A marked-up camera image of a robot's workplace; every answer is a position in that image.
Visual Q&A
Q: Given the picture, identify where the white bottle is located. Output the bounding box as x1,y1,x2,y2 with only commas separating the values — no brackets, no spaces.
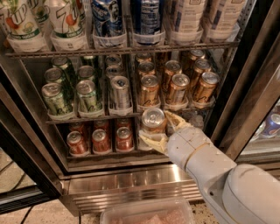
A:
202,0,246,43
167,0,207,46

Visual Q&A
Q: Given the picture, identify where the red can front middle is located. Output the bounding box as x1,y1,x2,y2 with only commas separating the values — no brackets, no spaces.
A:
92,129,111,153

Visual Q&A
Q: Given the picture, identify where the blue can right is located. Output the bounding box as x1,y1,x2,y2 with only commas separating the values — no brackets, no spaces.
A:
130,0,165,46

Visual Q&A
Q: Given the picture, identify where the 7up bottle left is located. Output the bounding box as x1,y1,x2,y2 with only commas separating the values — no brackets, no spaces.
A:
0,0,46,53

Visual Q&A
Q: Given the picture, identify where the blue can behind door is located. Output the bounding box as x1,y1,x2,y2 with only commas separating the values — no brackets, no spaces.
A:
261,114,280,138

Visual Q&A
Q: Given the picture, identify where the red can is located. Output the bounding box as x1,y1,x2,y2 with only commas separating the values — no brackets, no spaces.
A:
66,131,89,157
92,129,111,153
116,127,133,151

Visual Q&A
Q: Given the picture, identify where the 7up bottle right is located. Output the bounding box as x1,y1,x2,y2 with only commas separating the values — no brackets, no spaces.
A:
45,0,88,51

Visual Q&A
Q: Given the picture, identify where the white bottle right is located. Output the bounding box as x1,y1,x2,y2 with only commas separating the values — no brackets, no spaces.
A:
202,0,246,43

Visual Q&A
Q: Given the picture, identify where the red can front left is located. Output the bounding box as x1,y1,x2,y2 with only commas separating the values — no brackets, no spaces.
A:
66,131,89,157

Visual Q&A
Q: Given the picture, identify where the silver can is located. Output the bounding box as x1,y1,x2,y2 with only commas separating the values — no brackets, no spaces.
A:
110,76,130,109
105,65,123,84

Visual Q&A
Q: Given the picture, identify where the orange can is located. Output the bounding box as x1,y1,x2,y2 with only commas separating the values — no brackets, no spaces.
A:
190,59,212,88
192,72,220,103
165,73,190,105
180,49,206,74
142,108,167,134
139,75,159,107
162,60,182,92

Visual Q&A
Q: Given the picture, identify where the silver can front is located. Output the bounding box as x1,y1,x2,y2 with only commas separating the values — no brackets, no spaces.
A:
110,76,130,109

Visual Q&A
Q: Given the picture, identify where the steel fridge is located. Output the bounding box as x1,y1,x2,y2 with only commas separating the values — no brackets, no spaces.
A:
0,0,280,216

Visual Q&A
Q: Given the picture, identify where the red can front right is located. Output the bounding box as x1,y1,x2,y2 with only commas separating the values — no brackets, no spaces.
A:
116,127,133,151

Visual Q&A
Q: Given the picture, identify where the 7up bottle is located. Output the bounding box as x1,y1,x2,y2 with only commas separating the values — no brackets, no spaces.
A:
0,0,46,53
45,0,88,51

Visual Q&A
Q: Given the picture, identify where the green can back left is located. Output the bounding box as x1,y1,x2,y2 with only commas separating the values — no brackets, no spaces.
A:
52,57,76,86

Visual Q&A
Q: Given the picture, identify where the white bottle left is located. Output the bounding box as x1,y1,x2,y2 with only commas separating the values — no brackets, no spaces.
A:
167,0,207,46

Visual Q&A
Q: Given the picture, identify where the green can front left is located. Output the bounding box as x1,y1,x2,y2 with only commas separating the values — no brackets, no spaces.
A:
41,82,73,116

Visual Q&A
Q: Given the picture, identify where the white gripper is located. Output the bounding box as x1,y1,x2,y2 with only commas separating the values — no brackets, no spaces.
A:
138,110,212,170

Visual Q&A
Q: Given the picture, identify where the green can front right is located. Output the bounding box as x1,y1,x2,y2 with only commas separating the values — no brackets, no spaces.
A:
76,80,102,113

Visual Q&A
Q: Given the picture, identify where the green can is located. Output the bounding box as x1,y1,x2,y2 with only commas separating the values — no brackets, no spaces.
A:
77,66,95,81
45,67,72,93
52,57,76,86
41,82,73,116
76,80,102,113

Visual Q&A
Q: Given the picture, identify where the blue pepsi can left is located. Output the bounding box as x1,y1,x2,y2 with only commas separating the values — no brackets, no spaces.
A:
91,0,123,38

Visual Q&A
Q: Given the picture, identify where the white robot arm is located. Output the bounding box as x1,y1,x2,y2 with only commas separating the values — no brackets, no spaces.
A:
139,108,280,224

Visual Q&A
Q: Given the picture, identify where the water bottle right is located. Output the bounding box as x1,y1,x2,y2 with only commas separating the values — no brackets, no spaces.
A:
190,115,204,130

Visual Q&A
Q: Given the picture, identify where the clear plastic container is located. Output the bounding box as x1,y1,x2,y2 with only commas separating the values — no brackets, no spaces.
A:
100,197,195,224

